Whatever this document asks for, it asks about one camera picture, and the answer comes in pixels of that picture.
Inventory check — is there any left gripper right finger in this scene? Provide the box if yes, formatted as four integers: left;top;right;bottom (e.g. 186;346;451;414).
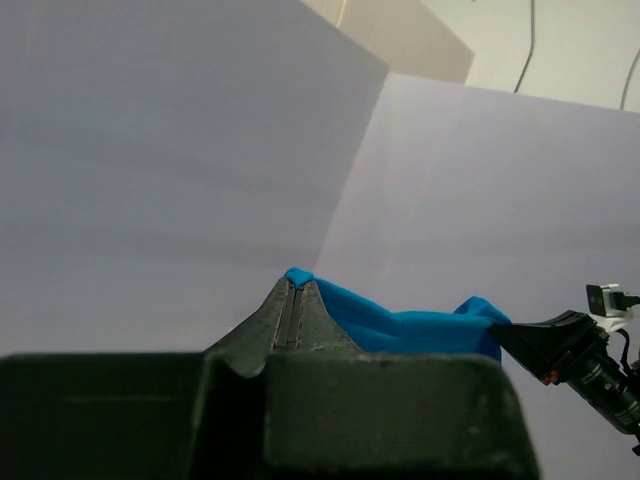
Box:
294;280;359;352

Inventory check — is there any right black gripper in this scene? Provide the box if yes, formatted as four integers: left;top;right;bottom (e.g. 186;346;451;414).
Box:
492;310;639;435

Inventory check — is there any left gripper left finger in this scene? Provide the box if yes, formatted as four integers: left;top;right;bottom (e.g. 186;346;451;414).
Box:
204;277;294;378

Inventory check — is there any blue t shirt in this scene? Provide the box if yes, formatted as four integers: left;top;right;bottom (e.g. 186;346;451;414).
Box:
285;268;511;361

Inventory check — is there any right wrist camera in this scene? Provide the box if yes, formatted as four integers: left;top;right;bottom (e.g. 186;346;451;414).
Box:
586;284;639;333

